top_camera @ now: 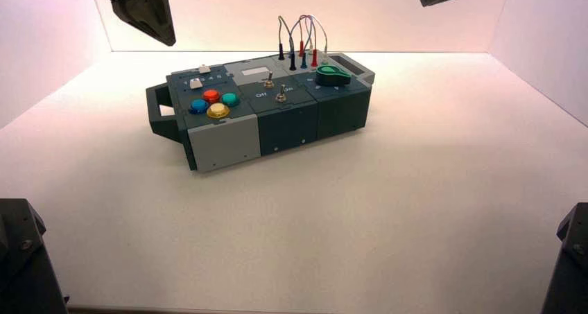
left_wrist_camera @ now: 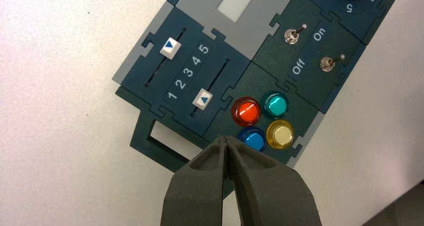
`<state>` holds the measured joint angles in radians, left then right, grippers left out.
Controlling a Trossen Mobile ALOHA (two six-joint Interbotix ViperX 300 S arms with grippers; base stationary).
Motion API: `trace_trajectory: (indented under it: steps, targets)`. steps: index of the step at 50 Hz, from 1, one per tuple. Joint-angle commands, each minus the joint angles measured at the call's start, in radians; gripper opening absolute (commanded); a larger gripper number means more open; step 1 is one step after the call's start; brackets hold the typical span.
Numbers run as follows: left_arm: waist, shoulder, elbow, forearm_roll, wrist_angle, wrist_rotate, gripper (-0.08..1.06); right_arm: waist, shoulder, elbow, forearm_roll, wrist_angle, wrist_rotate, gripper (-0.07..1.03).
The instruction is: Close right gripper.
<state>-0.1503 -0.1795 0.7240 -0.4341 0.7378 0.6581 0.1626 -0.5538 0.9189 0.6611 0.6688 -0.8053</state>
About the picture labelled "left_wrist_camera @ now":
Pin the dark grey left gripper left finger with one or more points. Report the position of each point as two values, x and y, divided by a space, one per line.
193 194

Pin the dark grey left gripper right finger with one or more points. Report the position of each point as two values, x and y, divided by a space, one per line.
275 194

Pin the blue round push button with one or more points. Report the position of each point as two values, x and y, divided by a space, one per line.
253 140

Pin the yellow round push button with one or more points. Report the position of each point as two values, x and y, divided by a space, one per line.
280 134

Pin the red round push button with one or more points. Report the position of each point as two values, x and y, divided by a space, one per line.
246 111

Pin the green round push button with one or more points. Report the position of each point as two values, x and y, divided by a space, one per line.
274 105

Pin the white slider knob blue triangle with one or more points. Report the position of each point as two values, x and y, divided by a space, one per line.
170 48
202 99

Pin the dark teal control panel board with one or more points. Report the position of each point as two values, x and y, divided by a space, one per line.
265 66

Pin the silver toggle switch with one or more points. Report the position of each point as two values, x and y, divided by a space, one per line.
330 62
294 34

